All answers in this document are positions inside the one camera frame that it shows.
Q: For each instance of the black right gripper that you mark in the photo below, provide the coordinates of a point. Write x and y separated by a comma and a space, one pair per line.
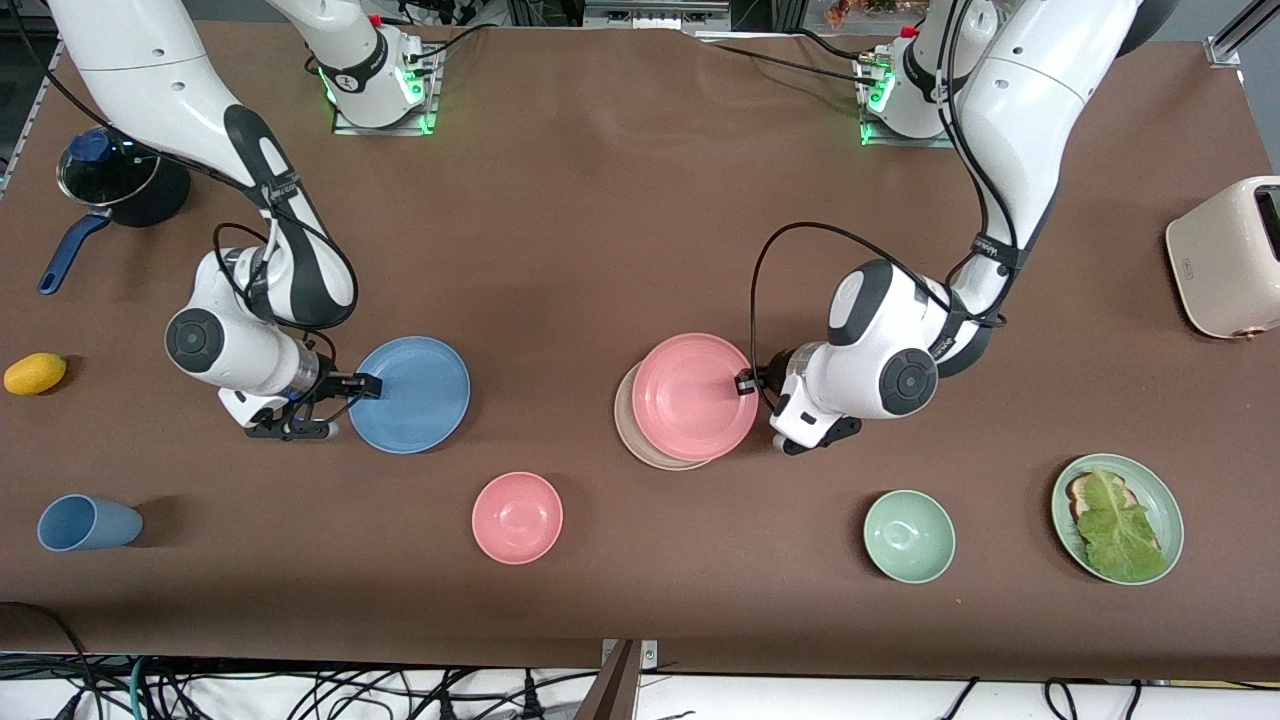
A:
335, 382

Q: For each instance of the green plate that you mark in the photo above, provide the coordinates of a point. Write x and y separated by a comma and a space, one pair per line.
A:
1165, 500

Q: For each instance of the silver bracket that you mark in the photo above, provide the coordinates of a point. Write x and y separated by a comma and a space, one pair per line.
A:
649, 654

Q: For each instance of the orange flowers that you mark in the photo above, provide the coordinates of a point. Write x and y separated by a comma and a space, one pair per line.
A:
870, 10

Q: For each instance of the silver metal box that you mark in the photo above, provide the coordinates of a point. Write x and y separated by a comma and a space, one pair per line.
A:
655, 12

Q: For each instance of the dark pole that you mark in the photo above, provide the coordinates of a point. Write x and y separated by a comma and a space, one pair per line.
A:
612, 690

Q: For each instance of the beige toaster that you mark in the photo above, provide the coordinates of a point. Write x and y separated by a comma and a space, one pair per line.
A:
1225, 260

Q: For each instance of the yellow lemon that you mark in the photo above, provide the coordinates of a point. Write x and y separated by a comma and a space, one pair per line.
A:
35, 373

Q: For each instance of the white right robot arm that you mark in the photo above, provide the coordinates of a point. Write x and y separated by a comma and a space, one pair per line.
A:
150, 80

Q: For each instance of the green bowl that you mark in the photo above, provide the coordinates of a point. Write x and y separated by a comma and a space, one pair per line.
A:
909, 536

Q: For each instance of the aluminium frame profile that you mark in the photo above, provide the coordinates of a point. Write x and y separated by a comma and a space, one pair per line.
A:
1235, 45
40, 90

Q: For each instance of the pink plate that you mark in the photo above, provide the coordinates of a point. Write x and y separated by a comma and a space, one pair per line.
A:
690, 400

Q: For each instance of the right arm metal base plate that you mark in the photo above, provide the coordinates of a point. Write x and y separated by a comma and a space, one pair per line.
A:
430, 100

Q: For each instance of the beige plate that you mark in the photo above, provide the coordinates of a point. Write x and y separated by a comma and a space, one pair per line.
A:
630, 440

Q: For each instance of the green lettuce leaf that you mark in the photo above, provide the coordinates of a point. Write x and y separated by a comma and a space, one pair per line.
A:
1120, 530

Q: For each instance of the blue plate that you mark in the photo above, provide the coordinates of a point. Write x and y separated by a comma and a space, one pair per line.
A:
415, 395

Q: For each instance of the glass lid with blue knob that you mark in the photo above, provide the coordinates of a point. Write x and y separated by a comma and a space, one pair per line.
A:
110, 180

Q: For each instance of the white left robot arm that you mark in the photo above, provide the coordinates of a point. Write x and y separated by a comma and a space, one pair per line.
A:
1030, 100

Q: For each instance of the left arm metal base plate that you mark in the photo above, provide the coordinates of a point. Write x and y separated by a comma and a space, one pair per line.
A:
865, 100

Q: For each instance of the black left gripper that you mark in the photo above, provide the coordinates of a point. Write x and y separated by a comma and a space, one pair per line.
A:
772, 379

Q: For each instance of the pink bowl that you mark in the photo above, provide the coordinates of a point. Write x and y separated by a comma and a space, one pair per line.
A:
517, 518

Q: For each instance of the toast slice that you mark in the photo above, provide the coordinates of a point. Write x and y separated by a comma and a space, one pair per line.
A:
1078, 490

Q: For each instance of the brown tablecloth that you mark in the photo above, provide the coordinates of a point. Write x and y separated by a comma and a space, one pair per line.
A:
600, 250

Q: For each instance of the blue cup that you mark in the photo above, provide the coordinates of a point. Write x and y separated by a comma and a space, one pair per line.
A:
90, 523

